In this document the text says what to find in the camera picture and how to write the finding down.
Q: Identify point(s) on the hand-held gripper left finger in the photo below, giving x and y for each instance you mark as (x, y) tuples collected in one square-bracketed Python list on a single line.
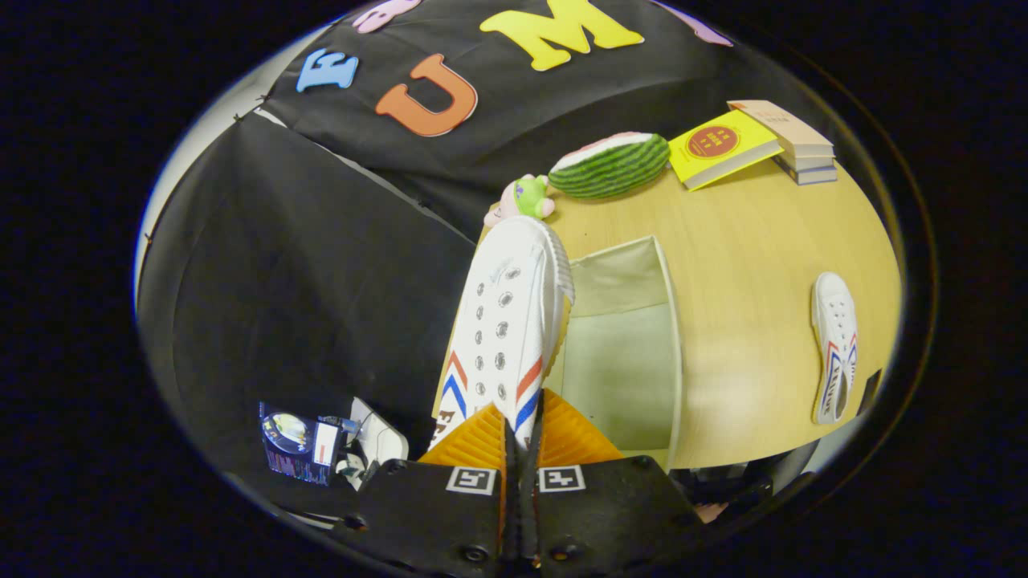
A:
[(511, 498)]

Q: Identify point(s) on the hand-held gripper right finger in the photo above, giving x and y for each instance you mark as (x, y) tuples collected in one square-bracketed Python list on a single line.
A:
[(532, 498)]

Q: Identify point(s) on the beige fabric storage box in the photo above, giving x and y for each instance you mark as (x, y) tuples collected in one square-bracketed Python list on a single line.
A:
[(618, 361)]

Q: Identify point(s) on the white striped sneaker shoe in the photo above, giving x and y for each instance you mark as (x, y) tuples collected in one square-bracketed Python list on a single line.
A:
[(835, 337), (514, 321)]

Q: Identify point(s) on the white desk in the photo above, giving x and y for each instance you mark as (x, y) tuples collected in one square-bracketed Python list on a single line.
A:
[(385, 441)]

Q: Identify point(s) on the computer monitor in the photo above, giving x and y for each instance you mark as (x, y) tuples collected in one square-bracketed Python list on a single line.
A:
[(293, 441)]

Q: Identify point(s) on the pink green plush toy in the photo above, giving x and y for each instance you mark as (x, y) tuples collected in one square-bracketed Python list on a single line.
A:
[(526, 199)]

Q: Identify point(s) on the black backdrop cloth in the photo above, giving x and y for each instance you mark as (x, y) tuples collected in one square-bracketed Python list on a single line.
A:
[(281, 281)]

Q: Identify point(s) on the watermelon slice plush cushion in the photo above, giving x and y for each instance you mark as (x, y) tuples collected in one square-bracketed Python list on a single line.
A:
[(614, 168)]

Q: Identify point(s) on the black plastic holder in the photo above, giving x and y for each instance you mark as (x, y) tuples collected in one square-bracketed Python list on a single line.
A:
[(870, 392)]

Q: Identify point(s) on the yellow book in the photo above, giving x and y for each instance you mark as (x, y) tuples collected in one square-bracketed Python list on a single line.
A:
[(723, 148)]

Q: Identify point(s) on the grey cover book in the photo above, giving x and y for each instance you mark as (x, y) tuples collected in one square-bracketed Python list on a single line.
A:
[(813, 175)]

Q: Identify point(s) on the tan cover book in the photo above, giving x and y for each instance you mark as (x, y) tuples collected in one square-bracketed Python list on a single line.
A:
[(783, 128)]

